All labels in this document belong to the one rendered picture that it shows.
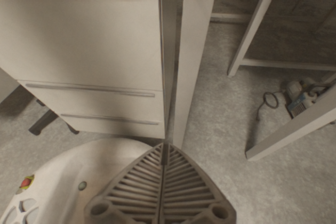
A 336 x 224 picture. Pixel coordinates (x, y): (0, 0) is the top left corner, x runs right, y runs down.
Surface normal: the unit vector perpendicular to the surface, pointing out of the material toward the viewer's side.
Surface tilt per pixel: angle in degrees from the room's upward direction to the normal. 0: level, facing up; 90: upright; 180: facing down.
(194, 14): 90
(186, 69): 90
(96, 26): 90
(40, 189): 0
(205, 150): 0
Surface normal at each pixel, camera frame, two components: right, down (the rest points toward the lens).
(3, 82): 0.99, 0.08
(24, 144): 0.00, -0.58
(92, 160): -0.03, 0.57
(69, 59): -0.11, 0.81
